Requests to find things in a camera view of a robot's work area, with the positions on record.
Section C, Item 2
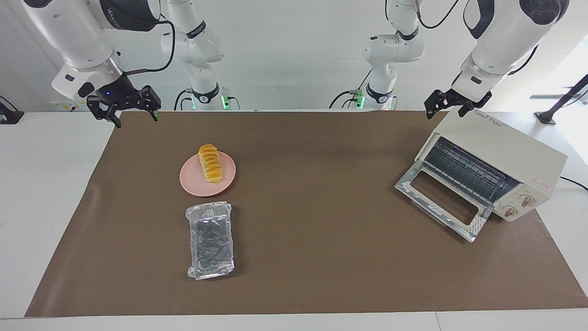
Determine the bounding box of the brown paper table mat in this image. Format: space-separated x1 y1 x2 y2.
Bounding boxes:
24 109 588 318

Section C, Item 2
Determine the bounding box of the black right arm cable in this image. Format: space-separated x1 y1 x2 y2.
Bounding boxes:
123 14 176 76

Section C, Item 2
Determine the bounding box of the glass oven door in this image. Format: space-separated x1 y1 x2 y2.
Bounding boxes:
394 161 493 243

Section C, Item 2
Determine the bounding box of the black base cable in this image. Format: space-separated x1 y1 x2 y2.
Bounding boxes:
328 69 373 110
173 89 194 111

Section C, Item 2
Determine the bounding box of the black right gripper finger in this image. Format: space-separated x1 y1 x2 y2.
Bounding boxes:
86 94 123 129
137 85 162 121

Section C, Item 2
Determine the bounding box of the aluminium foil tray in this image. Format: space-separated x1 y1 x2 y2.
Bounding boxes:
185 201 236 280

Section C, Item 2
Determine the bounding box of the black oven power cable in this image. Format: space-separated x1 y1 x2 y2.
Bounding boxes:
560 176 588 192

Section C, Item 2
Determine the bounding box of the black clamp bracket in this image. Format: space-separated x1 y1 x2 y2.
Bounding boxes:
0 96 24 125

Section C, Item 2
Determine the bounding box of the pink round plate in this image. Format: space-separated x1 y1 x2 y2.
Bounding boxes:
179 151 237 197

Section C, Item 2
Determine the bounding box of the cream toaster oven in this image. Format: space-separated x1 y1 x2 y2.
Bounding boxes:
415 108 568 223

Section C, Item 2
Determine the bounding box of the golden braided bread loaf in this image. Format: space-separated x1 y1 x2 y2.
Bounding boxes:
198 144 223 184

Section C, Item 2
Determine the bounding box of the black camera stand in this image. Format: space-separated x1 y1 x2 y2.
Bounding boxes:
534 74 588 126

